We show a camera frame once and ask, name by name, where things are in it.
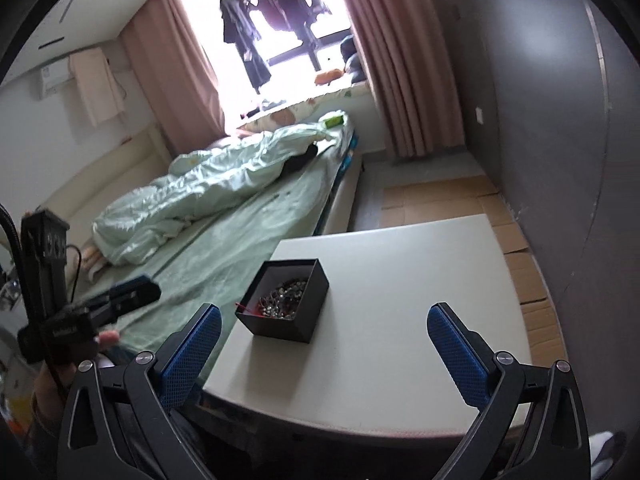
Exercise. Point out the pink curtain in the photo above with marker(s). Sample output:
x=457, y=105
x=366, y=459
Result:
x=175, y=70
x=395, y=60

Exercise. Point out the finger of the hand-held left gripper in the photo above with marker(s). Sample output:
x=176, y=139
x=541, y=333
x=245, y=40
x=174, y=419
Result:
x=115, y=309
x=132, y=287

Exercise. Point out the white object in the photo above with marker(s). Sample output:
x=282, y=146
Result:
x=605, y=455

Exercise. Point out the printed window seat cushion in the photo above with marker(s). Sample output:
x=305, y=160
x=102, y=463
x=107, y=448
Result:
x=300, y=105

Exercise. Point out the black square box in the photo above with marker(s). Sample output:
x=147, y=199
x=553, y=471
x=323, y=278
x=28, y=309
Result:
x=306, y=306

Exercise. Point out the light green bed sheet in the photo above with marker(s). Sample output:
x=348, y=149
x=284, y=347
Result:
x=260, y=220

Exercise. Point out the light green quilt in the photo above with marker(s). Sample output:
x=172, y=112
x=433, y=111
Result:
x=200, y=185

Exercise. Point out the blue mattress pad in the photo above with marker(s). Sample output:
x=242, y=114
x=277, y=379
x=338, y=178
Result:
x=350, y=152

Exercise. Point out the red thin stick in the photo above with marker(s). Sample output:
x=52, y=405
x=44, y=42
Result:
x=247, y=306

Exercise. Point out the beige bed headboard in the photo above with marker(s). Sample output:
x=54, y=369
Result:
x=115, y=170

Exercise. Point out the green packet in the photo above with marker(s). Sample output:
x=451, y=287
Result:
x=334, y=121

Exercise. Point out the pile of jewelry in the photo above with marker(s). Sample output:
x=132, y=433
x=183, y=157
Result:
x=285, y=297

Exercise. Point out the window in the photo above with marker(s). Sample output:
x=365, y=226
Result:
x=210, y=35

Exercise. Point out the grey wardrobe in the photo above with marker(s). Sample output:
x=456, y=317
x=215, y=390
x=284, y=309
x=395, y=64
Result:
x=540, y=110

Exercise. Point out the pink pillow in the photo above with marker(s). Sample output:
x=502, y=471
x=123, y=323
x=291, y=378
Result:
x=92, y=260

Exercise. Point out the white bed base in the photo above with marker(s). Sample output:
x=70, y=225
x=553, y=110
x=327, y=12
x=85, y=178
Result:
x=340, y=200

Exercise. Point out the hanging dark clothes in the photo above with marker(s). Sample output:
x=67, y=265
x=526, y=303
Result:
x=280, y=5

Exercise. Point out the white air conditioner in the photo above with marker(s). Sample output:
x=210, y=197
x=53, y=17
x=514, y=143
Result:
x=52, y=75

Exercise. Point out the white wall socket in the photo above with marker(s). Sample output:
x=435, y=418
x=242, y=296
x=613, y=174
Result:
x=480, y=115

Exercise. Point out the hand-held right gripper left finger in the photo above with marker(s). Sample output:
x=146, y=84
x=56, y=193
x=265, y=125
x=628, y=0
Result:
x=192, y=355

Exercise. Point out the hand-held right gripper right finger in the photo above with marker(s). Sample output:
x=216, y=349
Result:
x=457, y=355

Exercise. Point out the beige towel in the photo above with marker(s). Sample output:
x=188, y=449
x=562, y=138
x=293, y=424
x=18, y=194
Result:
x=95, y=85

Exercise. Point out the person's left hand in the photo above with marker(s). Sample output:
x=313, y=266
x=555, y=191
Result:
x=107, y=338

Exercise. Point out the person's left forearm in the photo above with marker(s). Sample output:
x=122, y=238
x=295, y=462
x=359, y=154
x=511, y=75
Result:
x=45, y=405

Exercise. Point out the orange plush toy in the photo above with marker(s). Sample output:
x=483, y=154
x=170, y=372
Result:
x=327, y=76

